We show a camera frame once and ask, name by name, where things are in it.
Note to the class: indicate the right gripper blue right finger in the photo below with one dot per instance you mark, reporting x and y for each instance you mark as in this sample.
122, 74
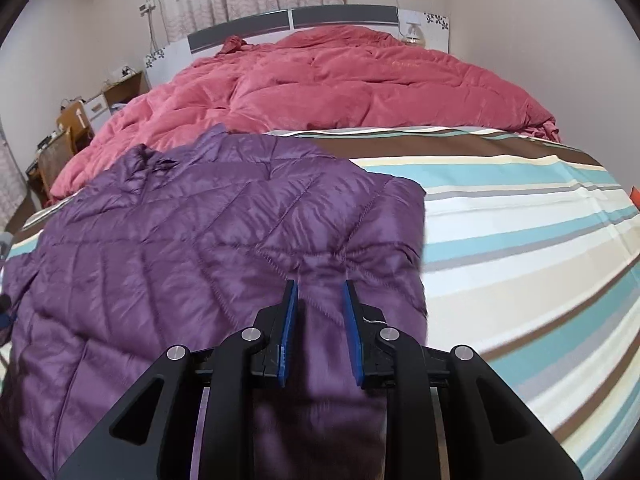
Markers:
372, 366

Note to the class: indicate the red quilted comforter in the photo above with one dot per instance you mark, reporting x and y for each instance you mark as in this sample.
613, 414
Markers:
327, 77

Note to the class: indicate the purple quilted down jacket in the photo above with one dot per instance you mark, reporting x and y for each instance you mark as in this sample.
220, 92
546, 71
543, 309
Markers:
185, 247

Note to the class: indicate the wooden chair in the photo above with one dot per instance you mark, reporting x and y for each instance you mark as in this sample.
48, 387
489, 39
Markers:
72, 134

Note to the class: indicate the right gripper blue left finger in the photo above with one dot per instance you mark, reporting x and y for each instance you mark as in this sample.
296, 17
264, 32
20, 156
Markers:
276, 324

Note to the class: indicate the side patterned curtain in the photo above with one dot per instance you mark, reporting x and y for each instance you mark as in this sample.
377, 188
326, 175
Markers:
13, 189

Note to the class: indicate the small bedside lamp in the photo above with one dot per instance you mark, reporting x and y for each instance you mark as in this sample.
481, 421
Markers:
413, 36

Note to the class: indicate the striped bed sheet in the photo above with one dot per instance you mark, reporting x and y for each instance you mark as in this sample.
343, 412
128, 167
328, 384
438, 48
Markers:
531, 257

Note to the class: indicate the wooden bedside desk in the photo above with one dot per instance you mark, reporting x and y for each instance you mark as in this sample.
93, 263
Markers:
100, 108

